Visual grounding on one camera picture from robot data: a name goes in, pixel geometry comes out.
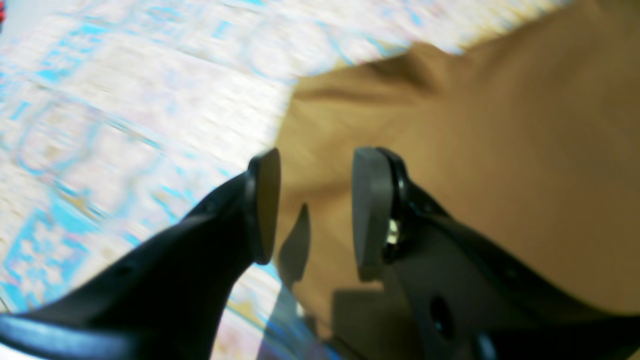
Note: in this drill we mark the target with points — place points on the patterned tablecloth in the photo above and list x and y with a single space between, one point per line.
117 116

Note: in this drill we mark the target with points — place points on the brown t-shirt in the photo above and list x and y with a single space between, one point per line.
532 139

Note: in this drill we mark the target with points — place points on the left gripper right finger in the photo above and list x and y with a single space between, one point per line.
448 292

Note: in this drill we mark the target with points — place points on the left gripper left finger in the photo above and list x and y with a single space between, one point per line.
164 300

